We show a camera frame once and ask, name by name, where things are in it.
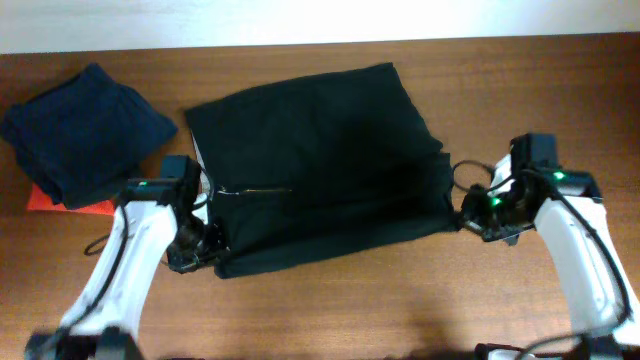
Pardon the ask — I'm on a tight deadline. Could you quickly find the black shorts garment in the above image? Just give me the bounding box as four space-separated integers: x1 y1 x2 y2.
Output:
185 63 457 279

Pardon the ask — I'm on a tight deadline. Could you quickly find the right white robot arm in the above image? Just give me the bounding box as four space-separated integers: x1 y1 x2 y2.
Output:
461 169 639 359

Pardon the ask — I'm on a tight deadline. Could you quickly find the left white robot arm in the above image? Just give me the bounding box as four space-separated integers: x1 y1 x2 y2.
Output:
24 178 214 359

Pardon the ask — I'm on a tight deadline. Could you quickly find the folded navy blue garment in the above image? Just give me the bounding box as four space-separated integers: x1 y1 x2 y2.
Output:
1 63 178 210

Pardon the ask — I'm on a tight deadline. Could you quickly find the folded orange cloth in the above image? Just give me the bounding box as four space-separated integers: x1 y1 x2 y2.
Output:
26 182 119 217

